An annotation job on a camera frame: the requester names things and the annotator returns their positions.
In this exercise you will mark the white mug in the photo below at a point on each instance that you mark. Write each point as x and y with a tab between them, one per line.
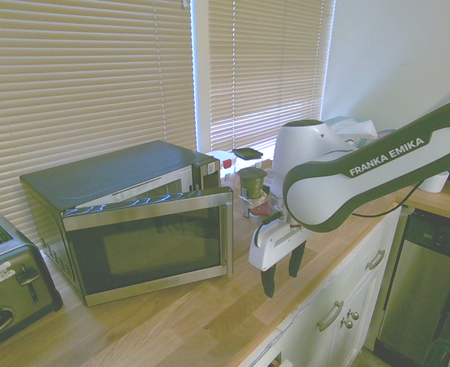
434	182

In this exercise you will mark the red and white jar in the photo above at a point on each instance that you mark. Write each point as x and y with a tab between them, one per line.
258	209

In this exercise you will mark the white cabinet drawer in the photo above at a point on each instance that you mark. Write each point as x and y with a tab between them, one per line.
352	260

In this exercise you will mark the white crumpled paper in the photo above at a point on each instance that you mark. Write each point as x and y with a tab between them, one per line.
352	128

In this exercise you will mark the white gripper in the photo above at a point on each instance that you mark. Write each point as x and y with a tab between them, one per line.
269	244

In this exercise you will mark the green lidded cup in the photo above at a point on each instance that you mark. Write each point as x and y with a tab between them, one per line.
252	182

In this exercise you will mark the black stainless microwave oven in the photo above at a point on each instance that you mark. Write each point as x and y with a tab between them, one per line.
110	183

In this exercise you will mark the narrow beige window blind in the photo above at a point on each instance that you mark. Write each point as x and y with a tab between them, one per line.
266	69

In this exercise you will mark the white container with red cap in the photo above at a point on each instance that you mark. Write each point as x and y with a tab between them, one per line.
221	158

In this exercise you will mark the white Franka Emika robot arm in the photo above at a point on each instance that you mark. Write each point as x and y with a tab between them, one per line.
324	179

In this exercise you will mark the white cabinet door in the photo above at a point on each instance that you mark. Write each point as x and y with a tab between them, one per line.
347	325

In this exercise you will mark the stainless steel dishwasher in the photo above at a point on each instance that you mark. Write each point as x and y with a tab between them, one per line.
423	283

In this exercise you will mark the stainless steel toaster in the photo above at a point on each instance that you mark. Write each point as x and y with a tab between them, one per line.
8	283

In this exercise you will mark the wide beige window blind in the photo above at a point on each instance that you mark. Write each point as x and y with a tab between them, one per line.
83	95

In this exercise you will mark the silver cabinet knob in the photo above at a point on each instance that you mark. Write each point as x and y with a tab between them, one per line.
354	314
347	323

